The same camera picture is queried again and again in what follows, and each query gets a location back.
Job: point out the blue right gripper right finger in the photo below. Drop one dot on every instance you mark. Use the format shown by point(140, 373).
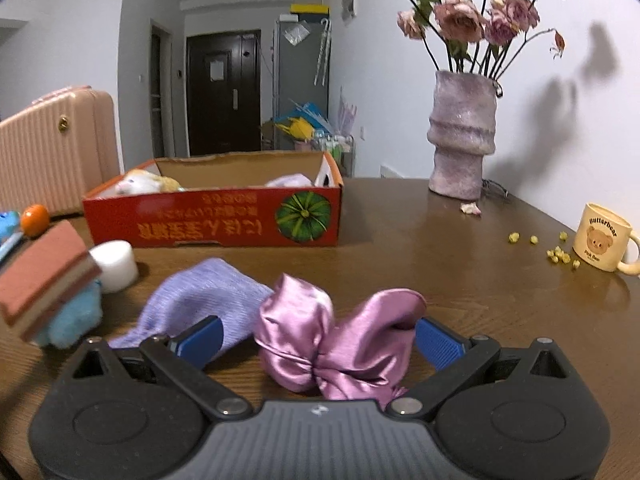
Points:
point(439, 344)

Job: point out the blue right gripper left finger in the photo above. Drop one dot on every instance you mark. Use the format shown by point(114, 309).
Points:
point(199, 344)

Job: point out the pink satin scrunchie bow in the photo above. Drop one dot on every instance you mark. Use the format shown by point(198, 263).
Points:
point(365, 356)

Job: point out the white yellow plush hamster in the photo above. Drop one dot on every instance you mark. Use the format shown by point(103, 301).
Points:
point(142, 182)

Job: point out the pink layered sponge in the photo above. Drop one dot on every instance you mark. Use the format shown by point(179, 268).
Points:
point(43, 277)

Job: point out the lavender knitted sock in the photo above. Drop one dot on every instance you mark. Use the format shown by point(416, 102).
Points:
point(212, 287)

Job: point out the white foam sponge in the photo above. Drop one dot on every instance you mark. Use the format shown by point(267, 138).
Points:
point(118, 268)

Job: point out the light blue plush toy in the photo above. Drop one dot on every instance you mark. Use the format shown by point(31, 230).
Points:
point(77, 317)

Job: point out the fallen rose petal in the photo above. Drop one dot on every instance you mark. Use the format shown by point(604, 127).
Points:
point(471, 208)

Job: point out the red cardboard pumpkin box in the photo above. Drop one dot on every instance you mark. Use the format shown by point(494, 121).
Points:
point(257, 199)

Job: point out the yellow bear mug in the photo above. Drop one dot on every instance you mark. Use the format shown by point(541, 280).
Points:
point(602, 240)

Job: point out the orange tangerine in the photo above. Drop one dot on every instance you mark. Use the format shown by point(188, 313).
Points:
point(35, 220)

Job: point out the blue tissue pack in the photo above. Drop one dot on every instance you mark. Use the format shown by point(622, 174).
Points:
point(11, 234)

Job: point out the purple textured vase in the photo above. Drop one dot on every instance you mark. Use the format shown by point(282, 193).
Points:
point(462, 130)

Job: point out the pink ribbed suitcase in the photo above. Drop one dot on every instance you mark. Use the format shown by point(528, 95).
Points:
point(57, 150)

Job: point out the dark brown door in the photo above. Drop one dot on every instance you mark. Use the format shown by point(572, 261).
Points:
point(223, 93)

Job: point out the grey refrigerator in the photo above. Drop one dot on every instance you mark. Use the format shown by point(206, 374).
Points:
point(300, 73)

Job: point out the dried pink roses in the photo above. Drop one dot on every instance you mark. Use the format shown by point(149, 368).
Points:
point(484, 39)

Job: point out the yellow box on fridge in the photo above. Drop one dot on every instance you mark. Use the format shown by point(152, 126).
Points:
point(310, 12)

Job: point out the wire storage cart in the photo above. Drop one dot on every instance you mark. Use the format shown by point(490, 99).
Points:
point(341, 148)

